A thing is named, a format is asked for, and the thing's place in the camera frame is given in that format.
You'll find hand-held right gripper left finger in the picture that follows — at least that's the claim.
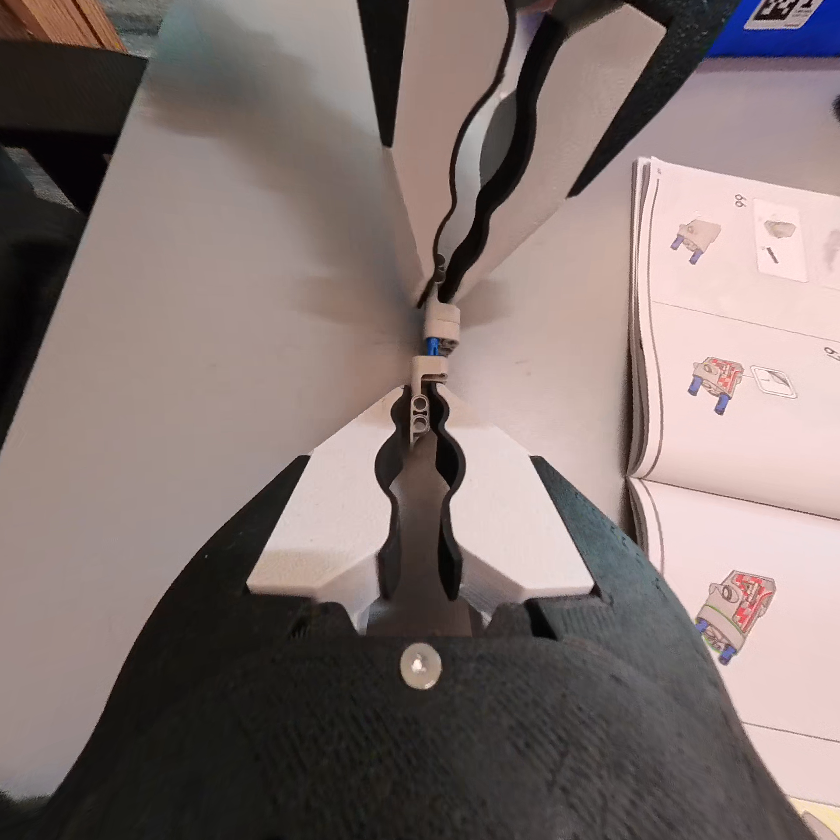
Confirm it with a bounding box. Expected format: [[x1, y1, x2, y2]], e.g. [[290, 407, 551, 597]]
[[246, 384, 413, 634]]

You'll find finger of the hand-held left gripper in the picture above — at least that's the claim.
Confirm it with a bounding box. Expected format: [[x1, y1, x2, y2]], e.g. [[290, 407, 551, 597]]
[[382, 0, 516, 309], [443, 3, 672, 306]]

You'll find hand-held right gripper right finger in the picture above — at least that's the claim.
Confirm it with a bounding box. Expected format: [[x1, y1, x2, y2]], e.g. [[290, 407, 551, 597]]
[[430, 386, 597, 631]]

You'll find grey angled toy brick beam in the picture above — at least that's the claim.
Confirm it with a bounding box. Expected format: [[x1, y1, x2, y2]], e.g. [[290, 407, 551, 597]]
[[409, 356, 451, 452]]

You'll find grey printed toy brick assembly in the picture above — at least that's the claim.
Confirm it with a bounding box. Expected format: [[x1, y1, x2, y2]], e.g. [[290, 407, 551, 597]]
[[423, 252, 464, 359]]

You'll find grey desk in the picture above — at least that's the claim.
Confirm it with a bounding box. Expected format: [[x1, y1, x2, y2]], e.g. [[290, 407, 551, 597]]
[[0, 0, 840, 821]]

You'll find blue plastic bin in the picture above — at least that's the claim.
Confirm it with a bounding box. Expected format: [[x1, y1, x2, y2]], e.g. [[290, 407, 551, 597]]
[[709, 0, 840, 60]]

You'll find black white marker tag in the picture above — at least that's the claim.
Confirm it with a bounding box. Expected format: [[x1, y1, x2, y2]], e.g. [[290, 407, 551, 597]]
[[743, 0, 823, 31]]

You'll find open building instruction booklet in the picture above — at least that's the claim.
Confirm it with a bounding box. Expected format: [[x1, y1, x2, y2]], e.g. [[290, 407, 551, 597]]
[[626, 156, 840, 809]]

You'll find black furniture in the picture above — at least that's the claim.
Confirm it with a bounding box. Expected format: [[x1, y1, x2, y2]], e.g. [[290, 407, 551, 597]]
[[0, 38, 149, 214]]

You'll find wooden furniture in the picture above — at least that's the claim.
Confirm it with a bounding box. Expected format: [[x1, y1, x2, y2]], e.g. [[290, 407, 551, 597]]
[[0, 0, 127, 53]]

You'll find yellow paper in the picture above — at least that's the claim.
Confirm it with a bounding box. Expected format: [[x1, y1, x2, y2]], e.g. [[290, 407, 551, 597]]
[[786, 797, 840, 840]]

